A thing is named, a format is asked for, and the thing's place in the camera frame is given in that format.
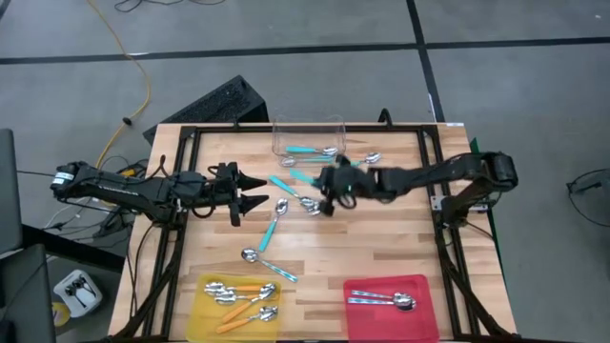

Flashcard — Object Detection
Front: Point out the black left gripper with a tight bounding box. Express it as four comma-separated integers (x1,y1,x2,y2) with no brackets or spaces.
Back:
204,160,271,229

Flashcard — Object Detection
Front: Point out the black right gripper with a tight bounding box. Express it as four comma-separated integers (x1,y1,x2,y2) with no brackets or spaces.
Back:
315,152,380,218

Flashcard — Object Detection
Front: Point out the teal handle spoon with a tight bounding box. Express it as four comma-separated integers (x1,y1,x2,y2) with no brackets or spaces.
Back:
257,197,290,252
350,151,383,169
279,154,337,169
268,174,318,213
289,168,319,188
284,145,339,158

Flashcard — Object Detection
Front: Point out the orange handle spoon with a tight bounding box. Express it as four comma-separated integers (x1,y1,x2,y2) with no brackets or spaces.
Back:
214,304,280,334
203,281,264,306

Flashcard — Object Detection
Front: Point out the striped teal-white utensil handle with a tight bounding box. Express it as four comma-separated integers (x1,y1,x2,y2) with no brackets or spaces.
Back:
350,289,415,309

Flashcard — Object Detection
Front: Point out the orange utensil handle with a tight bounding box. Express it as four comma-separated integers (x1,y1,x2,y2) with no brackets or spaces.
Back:
219,283,278,325

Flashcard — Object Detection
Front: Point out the clear plastic bin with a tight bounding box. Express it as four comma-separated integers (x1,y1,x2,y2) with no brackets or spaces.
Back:
271,113,348,169

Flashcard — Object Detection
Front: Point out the yellow plastic bin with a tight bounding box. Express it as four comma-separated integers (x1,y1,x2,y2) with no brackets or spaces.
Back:
184,273,284,343

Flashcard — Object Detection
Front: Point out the red plastic bin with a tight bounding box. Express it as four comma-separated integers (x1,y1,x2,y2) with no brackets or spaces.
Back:
341,273,441,343

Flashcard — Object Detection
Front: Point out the black floor beam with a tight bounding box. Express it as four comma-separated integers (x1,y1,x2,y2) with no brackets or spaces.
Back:
21,223,126,273

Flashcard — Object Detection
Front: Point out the white tray with black parts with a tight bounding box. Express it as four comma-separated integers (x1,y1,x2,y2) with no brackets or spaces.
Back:
52,269,104,319

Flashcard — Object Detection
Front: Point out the yellow tape roll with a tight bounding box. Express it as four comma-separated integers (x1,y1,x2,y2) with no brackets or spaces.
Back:
51,301,71,329

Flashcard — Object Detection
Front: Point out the dark grey flat panel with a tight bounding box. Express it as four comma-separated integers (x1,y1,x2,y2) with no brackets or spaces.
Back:
0,244,57,343
0,128,24,256

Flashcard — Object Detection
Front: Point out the yellow power cable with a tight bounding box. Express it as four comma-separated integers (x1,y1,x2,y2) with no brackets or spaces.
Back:
87,0,153,168

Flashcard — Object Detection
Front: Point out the white floor cable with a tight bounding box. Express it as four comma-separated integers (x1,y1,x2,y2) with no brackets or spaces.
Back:
42,192,96,231

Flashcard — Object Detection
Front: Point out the black floor cable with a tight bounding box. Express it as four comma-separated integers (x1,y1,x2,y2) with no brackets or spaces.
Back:
112,0,228,13

